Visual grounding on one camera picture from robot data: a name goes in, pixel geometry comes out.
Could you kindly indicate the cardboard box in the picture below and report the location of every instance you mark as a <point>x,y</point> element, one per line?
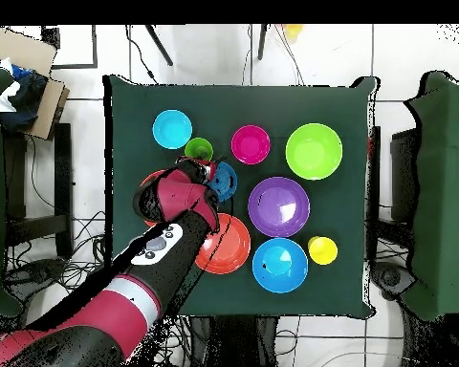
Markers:
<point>19,50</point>

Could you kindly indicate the black bench frame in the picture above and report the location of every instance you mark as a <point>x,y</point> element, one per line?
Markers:
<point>404,176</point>
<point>63,183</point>

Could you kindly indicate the purple plastic bowl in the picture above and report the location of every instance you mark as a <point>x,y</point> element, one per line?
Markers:
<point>278,206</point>

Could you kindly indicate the pink plastic bowl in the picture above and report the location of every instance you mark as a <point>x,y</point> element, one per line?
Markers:
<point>251,144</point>

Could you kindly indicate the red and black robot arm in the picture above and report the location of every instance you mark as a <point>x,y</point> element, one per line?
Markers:
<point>176,197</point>

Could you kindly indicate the black tripod leg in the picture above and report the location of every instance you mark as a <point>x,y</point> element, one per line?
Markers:
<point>262,42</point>
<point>159,46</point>

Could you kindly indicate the large blue plastic bowl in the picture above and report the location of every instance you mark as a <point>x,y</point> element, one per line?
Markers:
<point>280,264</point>

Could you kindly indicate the small yellow object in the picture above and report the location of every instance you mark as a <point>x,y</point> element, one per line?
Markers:
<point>293,31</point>

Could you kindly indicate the small dark blue bowl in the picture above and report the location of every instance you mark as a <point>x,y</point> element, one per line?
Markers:
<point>226,182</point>

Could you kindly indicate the green plastic cup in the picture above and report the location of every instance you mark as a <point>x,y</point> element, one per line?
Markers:
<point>199,147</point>

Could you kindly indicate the yellow plastic cup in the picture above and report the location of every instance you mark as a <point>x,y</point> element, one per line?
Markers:
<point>323,250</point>

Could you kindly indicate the dark green tablecloth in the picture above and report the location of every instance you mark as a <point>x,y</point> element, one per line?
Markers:
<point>214,103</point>

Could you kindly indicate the large green plastic bowl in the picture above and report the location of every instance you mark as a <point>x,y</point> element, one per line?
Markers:
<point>314,151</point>

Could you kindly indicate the blue and white cloth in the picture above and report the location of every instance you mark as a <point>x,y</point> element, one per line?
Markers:
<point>27,95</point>

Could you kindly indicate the small cyan plastic bowl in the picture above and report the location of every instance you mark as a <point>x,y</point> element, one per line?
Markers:
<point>172,128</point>

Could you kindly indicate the orange plastic bowl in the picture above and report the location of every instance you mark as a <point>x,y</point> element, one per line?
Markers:
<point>229,245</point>
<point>151,179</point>

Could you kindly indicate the black equipment base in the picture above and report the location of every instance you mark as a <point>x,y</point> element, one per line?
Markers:
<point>34,271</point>
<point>390,277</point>

